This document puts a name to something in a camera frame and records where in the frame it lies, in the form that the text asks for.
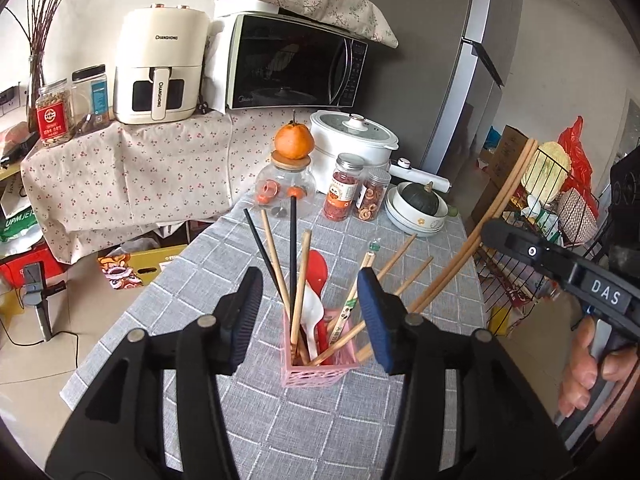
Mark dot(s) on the person's right hand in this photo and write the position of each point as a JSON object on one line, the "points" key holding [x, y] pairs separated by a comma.
{"points": [[580, 375]]}

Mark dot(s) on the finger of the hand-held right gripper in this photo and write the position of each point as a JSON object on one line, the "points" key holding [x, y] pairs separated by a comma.
{"points": [[530, 251]]}

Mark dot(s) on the blue plastic bag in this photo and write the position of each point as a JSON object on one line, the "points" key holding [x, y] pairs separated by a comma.
{"points": [[492, 135]]}

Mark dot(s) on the pink utensil holder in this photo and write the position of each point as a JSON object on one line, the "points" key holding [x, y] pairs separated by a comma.
{"points": [[320, 375]]}

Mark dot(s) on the white flower-print bowl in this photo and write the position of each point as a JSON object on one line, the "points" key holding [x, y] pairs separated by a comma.
{"points": [[430, 220]]}

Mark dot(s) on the grey floor device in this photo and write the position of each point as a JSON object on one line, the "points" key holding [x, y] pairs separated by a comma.
{"points": [[42, 310]]}

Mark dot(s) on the red plastic bag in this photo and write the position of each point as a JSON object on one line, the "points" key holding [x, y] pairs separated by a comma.
{"points": [[575, 155]]}

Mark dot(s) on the cream air fryer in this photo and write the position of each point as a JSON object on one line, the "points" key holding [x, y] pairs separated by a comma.
{"points": [[165, 50]]}

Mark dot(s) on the dried fruit rings jar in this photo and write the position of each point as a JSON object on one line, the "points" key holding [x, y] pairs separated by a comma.
{"points": [[371, 200]]}

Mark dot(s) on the green and white bag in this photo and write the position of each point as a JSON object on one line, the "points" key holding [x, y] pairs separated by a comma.
{"points": [[20, 227]]}

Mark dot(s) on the red spoon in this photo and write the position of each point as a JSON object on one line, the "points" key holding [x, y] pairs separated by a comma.
{"points": [[317, 270]]}

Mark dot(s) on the yellow sponge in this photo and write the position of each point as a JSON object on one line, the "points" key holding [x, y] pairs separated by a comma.
{"points": [[497, 320]]}

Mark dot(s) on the white spoon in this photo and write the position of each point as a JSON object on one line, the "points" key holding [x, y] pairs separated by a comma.
{"points": [[311, 310]]}

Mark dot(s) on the round glass jar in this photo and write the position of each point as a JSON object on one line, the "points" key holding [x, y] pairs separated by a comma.
{"points": [[280, 177]]}

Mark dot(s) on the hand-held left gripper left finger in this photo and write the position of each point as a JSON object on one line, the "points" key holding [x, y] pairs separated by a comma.
{"points": [[240, 320]]}

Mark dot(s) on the dark green squash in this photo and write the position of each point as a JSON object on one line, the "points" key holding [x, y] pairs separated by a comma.
{"points": [[420, 199]]}

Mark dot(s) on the large orange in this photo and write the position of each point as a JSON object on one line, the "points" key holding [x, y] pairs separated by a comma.
{"points": [[294, 141]]}

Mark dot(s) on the yellow printed box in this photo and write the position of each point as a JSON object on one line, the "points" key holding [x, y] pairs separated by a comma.
{"points": [[150, 265]]}

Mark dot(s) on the white plate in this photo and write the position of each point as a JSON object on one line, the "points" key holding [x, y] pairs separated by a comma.
{"points": [[395, 217]]}

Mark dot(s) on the glass vase with twigs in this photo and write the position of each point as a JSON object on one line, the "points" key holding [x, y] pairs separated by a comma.
{"points": [[36, 80]]}

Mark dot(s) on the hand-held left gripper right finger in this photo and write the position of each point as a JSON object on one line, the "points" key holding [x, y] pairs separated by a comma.
{"points": [[375, 320]]}

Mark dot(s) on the grey checked tablecloth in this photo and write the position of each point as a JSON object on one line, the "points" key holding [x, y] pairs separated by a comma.
{"points": [[200, 260]]}

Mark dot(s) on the red-label dried fruit jar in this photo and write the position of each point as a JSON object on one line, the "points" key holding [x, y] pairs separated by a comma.
{"points": [[342, 195]]}

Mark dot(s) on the napa cabbage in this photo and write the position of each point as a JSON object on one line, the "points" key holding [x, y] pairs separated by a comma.
{"points": [[547, 165]]}

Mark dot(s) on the red-label nut jar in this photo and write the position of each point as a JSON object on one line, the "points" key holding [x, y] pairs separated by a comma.
{"points": [[55, 120]]}

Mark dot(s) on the black and white microwave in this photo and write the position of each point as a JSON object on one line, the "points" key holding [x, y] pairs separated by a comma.
{"points": [[290, 65]]}

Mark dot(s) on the paper-wrapped chopsticks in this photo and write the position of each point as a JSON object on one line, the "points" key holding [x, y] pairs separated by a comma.
{"points": [[364, 265]]}

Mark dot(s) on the white cylindrical roll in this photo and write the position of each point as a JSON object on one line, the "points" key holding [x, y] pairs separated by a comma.
{"points": [[425, 177]]}

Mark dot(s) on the grey refrigerator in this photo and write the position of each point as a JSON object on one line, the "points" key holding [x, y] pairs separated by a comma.
{"points": [[425, 60]]}

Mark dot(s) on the white rice cooker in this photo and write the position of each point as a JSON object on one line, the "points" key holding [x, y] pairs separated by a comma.
{"points": [[350, 145]]}

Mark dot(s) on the wooden chopstick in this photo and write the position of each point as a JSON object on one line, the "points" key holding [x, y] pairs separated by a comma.
{"points": [[504, 190], [301, 285], [400, 254], [276, 260], [511, 192], [417, 272]]}

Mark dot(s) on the black chopstick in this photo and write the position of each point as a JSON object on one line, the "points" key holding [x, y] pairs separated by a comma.
{"points": [[293, 260], [264, 252]]}

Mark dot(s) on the blue-label plastic jar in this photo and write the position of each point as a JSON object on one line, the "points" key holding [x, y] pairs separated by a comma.
{"points": [[97, 100]]}

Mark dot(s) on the cardboard box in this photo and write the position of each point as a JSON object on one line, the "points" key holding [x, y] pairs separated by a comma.
{"points": [[505, 155]]}

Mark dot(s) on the white floral cabinet cloth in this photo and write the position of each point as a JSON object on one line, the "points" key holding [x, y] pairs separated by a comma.
{"points": [[150, 170]]}

